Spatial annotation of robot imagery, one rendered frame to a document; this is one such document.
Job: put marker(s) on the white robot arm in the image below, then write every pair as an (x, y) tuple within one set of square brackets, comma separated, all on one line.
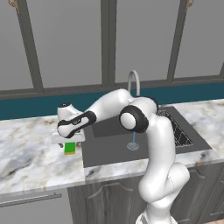
[(159, 151)]

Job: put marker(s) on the dark grey window frame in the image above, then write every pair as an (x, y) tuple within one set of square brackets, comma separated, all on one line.
[(108, 43)]

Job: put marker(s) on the grey dishwasher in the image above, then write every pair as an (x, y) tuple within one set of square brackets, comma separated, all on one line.
[(32, 211)]

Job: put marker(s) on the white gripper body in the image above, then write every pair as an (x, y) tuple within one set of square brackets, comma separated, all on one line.
[(55, 137)]

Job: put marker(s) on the dark wood cupboard door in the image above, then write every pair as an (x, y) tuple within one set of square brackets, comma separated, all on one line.
[(218, 201), (192, 198), (110, 204)]

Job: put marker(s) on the green and yellow sponge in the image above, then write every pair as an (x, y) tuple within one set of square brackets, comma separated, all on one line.
[(69, 148)]

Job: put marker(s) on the dark grey sink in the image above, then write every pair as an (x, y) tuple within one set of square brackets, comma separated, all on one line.
[(110, 148)]

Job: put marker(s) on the grey curved tap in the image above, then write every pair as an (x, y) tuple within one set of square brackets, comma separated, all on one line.
[(134, 76)]

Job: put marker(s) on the blue water stream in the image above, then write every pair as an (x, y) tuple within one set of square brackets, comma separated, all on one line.
[(134, 139)]

